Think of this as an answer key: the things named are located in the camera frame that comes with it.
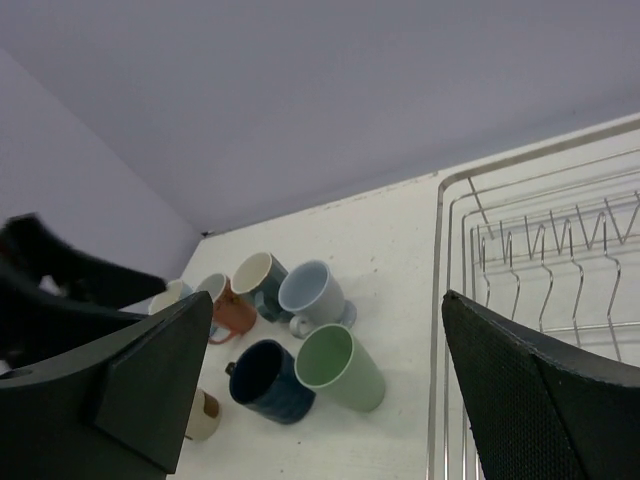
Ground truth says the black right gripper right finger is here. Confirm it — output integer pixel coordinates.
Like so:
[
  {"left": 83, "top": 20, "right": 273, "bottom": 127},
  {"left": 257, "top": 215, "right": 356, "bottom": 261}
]
[{"left": 441, "top": 290, "right": 639, "bottom": 479}]

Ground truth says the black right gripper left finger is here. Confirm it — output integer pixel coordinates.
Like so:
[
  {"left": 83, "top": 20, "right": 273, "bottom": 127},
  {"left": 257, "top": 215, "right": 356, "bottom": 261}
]
[{"left": 1, "top": 293, "right": 212, "bottom": 479}]

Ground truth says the light blue cup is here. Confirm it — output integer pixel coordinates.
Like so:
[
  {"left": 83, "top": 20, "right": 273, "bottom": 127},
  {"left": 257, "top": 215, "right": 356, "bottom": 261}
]
[{"left": 148, "top": 279, "right": 193, "bottom": 315}]

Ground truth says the pink dotted mug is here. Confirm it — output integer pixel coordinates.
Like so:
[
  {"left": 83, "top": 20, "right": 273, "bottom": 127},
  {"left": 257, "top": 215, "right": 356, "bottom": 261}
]
[{"left": 197, "top": 273, "right": 257, "bottom": 345}]

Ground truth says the dark blue mug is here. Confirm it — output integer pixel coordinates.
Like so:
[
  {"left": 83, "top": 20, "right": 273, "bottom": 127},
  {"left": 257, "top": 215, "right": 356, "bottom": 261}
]
[{"left": 225, "top": 339, "right": 316, "bottom": 425}]

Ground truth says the grey blue mug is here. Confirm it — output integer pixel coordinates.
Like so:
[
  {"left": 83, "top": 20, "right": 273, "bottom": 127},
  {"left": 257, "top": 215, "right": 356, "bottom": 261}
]
[{"left": 231, "top": 252, "right": 293, "bottom": 323}]

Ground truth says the mint green tumbler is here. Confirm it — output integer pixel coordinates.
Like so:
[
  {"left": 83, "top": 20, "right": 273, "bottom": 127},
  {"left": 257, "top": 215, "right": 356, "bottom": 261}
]
[{"left": 294, "top": 324, "right": 386, "bottom": 413}]

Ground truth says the pale blue white mug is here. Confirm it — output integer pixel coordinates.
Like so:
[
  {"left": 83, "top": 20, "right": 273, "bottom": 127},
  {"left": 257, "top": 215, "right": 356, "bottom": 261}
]
[{"left": 278, "top": 260, "right": 357, "bottom": 340}]

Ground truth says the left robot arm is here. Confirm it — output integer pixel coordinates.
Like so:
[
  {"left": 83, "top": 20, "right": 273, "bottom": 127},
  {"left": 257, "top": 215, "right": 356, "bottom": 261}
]
[{"left": 1, "top": 213, "right": 166, "bottom": 369}]

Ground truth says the wire dish rack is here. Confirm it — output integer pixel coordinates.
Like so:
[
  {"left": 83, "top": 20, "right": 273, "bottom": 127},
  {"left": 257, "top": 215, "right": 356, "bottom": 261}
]
[{"left": 426, "top": 114, "right": 639, "bottom": 479}]

